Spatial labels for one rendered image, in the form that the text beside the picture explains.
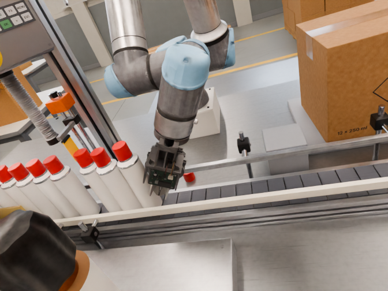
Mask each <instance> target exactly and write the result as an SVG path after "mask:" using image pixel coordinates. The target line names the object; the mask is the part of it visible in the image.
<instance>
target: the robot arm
mask: <svg viewBox="0 0 388 291"><path fill-rule="evenodd" d="M183 1H184V4H185V7H186V10H187V13H188V16H189V19H190V21H191V24H192V28H193V31H192V33H191V39H187V38H186V37H185V36H179V37H176V38H174V39H172V40H170V41H168V42H166V43H164V44H163V45H161V46H160V47H158V48H157V50H156V52H155V53H153V54H149V53H148V47H147V40H146V33H145V28H144V21H143V14H142V9H141V2H140V0H105V4H106V12H107V19H108V24H109V31H110V38H111V45H112V50H113V57H114V64H111V65H109V66H108V67H106V69H105V74H104V80H105V85H106V87H107V89H108V90H109V92H110V93H111V94H112V95H113V96H114V97H116V98H118V99H122V98H130V97H136V96H138V95H142V94H146V93H149V92H154V91H159V95H158V102H157V106H156V111H155V118H154V136H155V137H156V138H157V139H158V140H159V142H156V144H154V145H152V147H151V151H150V152H148V153H147V159H146V162H145V171H144V178H143V184H144V182H145V180H146V176H147V172H148V173H149V177H148V184H151V187H150V191H149V196H151V194H152V192H153V191H154V192H155V194H156V195H157V196H162V195H164V194H165V200H166V199H167V196H168V193H169V190H171V189H175V191H176V189H177V185H178V182H179V179H180V178H181V177H182V176H183V175H184V171H185V165H186V160H184V157H185V155H186V153H185V152H184V151H183V148H180V147H179V146H181V145H183V144H185V143H187V142H188V140H189V137H190V135H191V133H192V129H193V125H194V124H196V125H197V124H198V120H197V119H195V118H196V115H197V111H198V110H199V109H201V108H202V107H204V106H205V105H206V104H207V103H208V101H209V97H208V93H207V91H206V90H205V89H204V86H205V83H206V81H207V79H208V76H209V72H213V71H216V70H221V69H222V70H224V69H225V68H229V67H231V66H233V65H234V64H235V63H236V54H235V46H234V32H233V28H228V27H227V23H226V22H225V21H223V20H221V19H220V16H219V11H218V7H217V3H216V0H183Z"/></svg>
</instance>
